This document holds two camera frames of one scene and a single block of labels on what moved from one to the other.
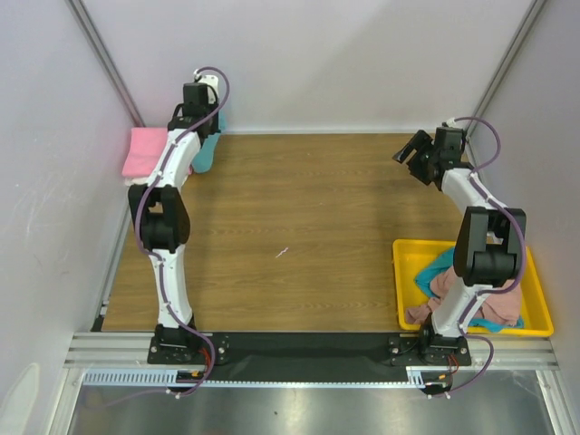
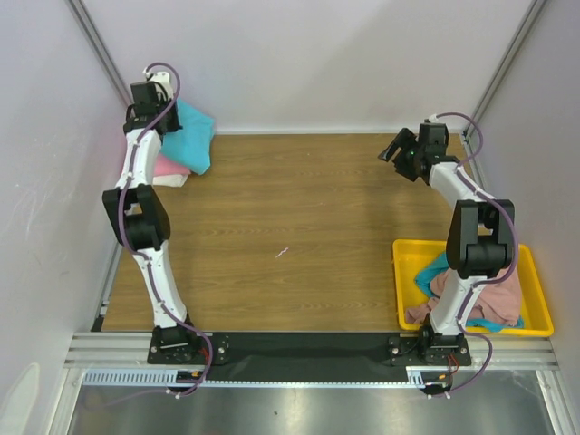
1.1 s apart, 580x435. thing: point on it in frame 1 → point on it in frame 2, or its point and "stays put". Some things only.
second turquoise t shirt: [439, 265] stays put
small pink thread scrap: [282, 252] stays put
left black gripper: [214, 129] → [174, 124]
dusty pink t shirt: [500, 307] stays put
